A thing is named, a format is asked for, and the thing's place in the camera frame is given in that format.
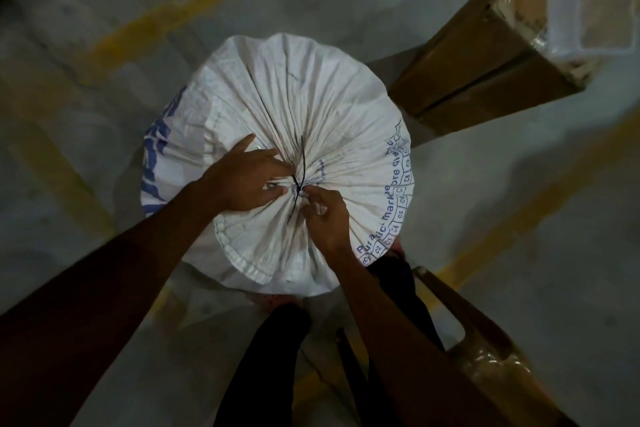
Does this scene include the large taped cardboard box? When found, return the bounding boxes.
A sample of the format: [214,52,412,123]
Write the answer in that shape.
[387,0,640,138]

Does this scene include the person's black trousers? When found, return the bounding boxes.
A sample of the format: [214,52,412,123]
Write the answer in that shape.
[214,254,447,427]

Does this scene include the black tie string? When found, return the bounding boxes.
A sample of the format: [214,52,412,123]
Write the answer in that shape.
[284,134,309,223]

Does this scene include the white woven sack blue print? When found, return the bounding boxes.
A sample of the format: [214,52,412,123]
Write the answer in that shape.
[140,32,413,297]

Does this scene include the person's right hand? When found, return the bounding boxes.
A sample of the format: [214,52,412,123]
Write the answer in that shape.
[298,185,354,256]

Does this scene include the person's left hand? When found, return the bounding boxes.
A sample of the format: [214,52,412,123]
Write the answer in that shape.
[199,133,297,213]

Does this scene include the person's right forearm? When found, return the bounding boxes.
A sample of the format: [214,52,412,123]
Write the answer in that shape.
[327,240,507,427]

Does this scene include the person's left forearm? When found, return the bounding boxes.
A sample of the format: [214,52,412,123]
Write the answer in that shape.
[0,180,221,427]

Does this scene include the small taped cardboard box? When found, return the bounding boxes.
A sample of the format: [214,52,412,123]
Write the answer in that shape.
[412,267,582,427]

